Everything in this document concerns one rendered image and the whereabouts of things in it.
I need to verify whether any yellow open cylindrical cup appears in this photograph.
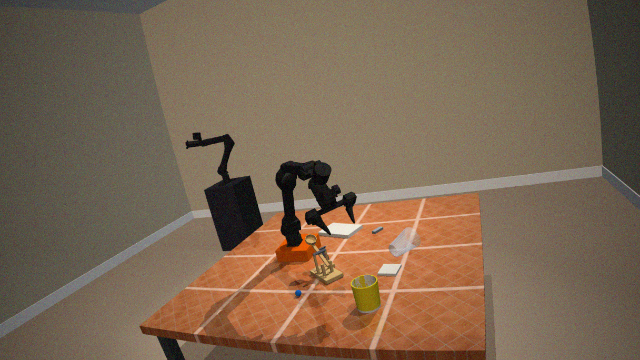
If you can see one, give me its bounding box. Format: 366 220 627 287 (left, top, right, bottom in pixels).
351 275 381 313

